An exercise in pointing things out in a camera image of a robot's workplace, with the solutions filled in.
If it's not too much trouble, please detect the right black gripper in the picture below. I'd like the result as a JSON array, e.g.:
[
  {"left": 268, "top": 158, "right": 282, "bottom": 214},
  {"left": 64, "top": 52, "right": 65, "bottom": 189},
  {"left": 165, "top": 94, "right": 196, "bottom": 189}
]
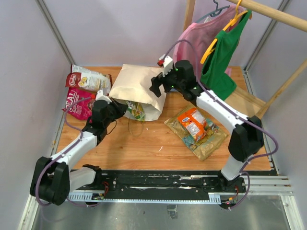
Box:
[{"left": 149, "top": 65, "right": 184, "bottom": 97}]

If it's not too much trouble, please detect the magenta crisps bag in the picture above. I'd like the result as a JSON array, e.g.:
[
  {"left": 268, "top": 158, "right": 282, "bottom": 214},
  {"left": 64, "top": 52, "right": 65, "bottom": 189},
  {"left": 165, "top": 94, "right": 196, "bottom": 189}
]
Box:
[{"left": 62, "top": 88, "right": 95, "bottom": 120}]

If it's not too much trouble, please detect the brown paper bag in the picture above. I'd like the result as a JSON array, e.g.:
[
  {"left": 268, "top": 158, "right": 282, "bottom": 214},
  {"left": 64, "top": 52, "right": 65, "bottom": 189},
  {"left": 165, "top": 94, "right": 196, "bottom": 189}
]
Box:
[{"left": 109, "top": 63, "right": 168, "bottom": 137}]

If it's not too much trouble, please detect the green snack packet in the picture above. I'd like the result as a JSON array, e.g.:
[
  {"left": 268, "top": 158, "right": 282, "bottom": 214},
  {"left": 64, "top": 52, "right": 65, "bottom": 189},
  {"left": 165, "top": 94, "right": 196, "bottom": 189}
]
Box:
[{"left": 124, "top": 101, "right": 145, "bottom": 122}]

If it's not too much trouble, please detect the red white chips bag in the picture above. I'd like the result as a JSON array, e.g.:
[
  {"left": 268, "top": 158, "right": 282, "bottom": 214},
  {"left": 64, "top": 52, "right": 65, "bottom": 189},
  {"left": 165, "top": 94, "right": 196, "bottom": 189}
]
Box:
[{"left": 65, "top": 64, "right": 112, "bottom": 95}]

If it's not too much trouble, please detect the orange Fox's candy packet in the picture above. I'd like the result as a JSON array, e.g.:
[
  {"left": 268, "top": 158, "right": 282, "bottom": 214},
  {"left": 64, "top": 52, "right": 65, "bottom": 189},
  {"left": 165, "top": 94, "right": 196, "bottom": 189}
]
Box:
[{"left": 177, "top": 108, "right": 207, "bottom": 142}]

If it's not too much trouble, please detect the tan salt vinegar chips bag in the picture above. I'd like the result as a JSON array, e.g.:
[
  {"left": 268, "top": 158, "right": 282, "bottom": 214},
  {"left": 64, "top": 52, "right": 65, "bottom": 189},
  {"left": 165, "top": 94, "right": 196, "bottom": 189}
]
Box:
[{"left": 163, "top": 103, "right": 228, "bottom": 161}]

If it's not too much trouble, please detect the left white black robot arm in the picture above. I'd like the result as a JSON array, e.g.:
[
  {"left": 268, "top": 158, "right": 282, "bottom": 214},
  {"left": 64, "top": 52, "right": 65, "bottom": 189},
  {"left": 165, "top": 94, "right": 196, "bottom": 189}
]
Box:
[{"left": 30, "top": 99, "right": 128, "bottom": 207}]

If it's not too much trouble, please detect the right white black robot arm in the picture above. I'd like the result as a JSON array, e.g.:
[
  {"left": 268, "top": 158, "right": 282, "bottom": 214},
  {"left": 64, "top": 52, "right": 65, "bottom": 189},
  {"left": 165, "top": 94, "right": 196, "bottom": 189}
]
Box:
[{"left": 150, "top": 57, "right": 264, "bottom": 192}]

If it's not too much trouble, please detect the yellow hanger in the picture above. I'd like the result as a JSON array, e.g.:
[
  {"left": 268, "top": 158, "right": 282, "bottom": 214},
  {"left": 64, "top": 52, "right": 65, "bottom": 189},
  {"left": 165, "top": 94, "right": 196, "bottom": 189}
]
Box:
[{"left": 200, "top": 0, "right": 249, "bottom": 64}]

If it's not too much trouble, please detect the green tank top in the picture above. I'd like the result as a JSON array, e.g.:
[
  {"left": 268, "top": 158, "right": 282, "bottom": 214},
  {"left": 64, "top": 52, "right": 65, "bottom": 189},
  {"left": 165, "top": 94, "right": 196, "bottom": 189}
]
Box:
[{"left": 201, "top": 10, "right": 252, "bottom": 101}]

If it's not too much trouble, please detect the pink t-shirt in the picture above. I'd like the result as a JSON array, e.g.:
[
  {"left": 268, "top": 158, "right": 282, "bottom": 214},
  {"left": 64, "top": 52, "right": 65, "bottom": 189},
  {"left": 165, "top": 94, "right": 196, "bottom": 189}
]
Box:
[{"left": 172, "top": 5, "right": 236, "bottom": 74}]

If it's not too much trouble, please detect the grey blue hanger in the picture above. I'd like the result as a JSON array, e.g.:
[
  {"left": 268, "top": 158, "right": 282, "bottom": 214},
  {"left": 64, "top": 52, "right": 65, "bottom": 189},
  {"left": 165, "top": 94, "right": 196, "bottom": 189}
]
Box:
[{"left": 195, "top": 0, "right": 230, "bottom": 23}]

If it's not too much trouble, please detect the wooden clothes rack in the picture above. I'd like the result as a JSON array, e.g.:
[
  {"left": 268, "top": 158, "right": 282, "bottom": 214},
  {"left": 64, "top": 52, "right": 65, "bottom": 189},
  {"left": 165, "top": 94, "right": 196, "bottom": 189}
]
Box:
[{"left": 183, "top": 0, "right": 307, "bottom": 120}]

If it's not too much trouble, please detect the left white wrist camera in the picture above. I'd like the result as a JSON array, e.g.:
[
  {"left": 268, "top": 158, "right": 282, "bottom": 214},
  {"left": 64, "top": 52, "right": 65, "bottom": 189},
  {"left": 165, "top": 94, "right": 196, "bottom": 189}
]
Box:
[{"left": 91, "top": 90, "right": 112, "bottom": 104}]

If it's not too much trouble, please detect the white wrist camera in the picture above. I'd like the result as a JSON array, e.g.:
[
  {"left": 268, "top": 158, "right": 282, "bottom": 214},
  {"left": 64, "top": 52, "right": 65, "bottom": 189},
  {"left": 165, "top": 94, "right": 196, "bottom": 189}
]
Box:
[
  {"left": 91, "top": 90, "right": 112, "bottom": 104},
  {"left": 157, "top": 55, "right": 173, "bottom": 77}
]

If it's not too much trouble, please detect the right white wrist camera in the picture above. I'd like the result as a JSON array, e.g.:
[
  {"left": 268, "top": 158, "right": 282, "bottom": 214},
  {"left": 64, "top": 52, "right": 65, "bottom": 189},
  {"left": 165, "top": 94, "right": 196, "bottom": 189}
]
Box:
[{"left": 157, "top": 55, "right": 173, "bottom": 77}]

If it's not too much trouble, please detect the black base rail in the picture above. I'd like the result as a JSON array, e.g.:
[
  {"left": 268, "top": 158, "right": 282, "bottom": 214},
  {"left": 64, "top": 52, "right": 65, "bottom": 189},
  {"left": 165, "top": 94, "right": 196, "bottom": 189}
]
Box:
[{"left": 67, "top": 169, "right": 248, "bottom": 204}]

